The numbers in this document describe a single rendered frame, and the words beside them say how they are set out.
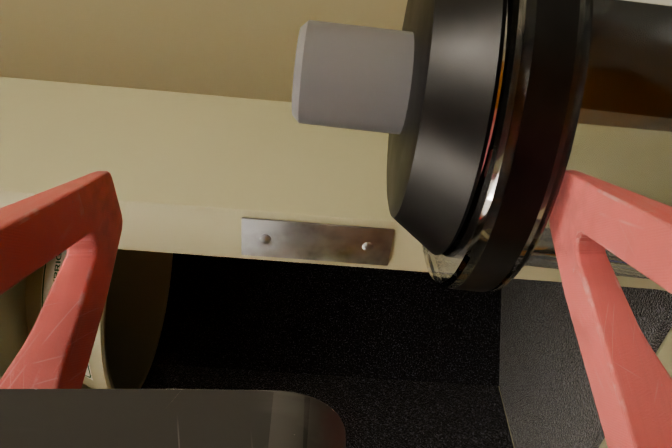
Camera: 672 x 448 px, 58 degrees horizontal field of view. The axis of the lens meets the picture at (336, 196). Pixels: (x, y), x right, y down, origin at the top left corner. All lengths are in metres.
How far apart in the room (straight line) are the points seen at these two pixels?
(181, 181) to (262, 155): 0.05
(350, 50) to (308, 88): 0.01
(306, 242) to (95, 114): 0.14
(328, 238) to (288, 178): 0.04
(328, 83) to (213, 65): 0.57
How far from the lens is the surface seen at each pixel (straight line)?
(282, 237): 0.28
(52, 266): 0.40
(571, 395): 0.46
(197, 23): 0.71
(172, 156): 0.31
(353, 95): 0.16
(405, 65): 0.16
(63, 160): 0.32
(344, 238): 0.28
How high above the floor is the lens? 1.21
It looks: 3 degrees down
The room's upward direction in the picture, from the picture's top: 85 degrees counter-clockwise
